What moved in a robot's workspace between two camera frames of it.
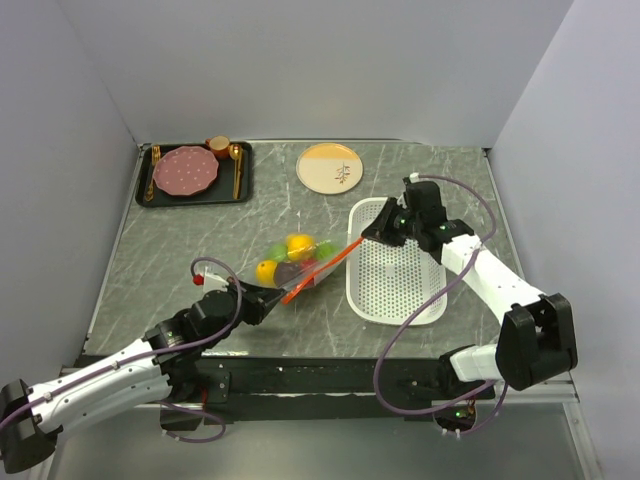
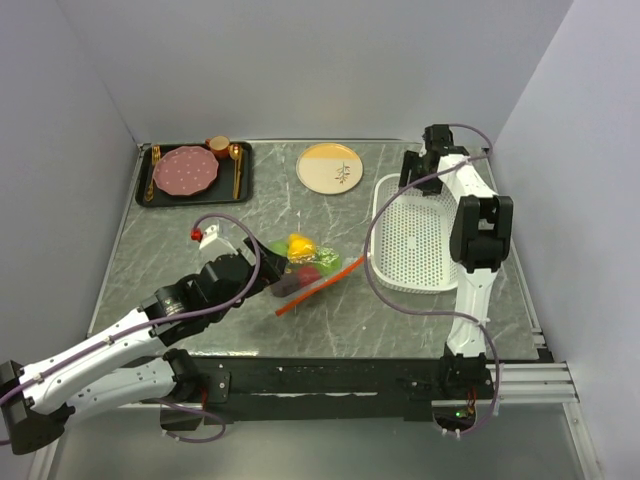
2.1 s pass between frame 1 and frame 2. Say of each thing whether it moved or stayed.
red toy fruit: moved
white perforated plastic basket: moved
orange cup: stayed
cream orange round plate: stayed
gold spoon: stayed
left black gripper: moved
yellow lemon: stayed
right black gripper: moved
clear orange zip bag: moved
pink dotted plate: stayed
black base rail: stayed
